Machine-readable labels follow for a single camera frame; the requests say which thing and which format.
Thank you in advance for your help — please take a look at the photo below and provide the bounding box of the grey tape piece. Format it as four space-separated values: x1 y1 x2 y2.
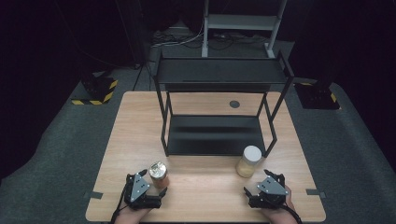
305 189 327 200
83 190 104 200

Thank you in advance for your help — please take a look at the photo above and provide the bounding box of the black floor cable bundle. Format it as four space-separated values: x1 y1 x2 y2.
208 32 269 50

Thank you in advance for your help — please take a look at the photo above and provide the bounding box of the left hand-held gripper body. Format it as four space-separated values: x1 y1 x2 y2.
123 173 163 210

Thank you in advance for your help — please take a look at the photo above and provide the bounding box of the thin black floor cable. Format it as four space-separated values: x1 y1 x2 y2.
132 60 153 91

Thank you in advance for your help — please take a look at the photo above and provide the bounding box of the left hand-held gripper cable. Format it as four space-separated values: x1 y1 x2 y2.
110 186 129 224

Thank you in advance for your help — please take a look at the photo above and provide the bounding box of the brown tin can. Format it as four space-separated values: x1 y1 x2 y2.
148 161 170 189

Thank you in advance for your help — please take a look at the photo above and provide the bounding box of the black metal two-tier rack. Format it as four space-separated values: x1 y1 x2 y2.
153 49 295 158

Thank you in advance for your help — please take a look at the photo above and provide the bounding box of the person's right hand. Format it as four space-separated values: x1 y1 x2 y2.
261 186 299 224

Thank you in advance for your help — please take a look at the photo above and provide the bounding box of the white metal frame stand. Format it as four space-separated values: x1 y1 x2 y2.
201 0 288 59

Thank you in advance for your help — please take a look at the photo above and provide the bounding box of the yellow-black striped stand base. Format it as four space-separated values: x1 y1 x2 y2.
71 76 120 106
293 81 341 110

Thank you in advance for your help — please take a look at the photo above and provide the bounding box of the right hand-held gripper cable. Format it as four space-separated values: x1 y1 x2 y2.
279 203 304 224

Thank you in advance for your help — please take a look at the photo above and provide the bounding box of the jar with white lid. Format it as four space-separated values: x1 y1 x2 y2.
235 145 263 179

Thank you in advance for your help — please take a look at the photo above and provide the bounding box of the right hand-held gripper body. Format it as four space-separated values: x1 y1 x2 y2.
248 174 290 209

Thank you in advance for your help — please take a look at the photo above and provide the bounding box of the white floor cable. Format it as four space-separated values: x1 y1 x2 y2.
151 18 206 49

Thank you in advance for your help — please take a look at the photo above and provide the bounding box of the hand-held gripper cable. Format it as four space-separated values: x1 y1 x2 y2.
279 203 304 224
110 186 129 224

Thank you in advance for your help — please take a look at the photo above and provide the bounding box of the person's left hand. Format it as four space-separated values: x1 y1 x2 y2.
115 208 152 224

